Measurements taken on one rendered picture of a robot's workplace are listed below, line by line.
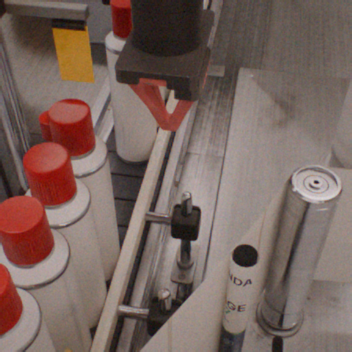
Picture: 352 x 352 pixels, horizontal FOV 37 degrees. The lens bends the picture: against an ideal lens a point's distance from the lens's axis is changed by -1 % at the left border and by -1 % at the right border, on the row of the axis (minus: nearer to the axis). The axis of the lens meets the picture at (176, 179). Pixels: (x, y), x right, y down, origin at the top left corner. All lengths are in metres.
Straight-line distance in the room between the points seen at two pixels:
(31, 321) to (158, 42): 0.22
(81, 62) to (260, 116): 0.34
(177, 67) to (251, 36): 0.60
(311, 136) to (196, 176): 0.16
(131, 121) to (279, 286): 0.26
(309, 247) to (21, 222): 0.21
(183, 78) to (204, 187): 0.31
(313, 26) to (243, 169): 0.46
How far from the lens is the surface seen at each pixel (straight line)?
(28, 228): 0.34
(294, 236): 0.41
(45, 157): 0.38
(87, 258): 0.44
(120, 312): 0.50
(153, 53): 0.43
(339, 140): 0.63
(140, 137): 0.63
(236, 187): 0.63
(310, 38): 1.02
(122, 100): 0.60
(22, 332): 0.34
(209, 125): 0.79
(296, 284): 0.46
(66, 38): 0.46
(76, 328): 0.43
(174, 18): 0.41
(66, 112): 0.41
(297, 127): 0.73
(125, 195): 0.62
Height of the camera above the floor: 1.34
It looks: 46 degrees down
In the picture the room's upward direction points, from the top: straight up
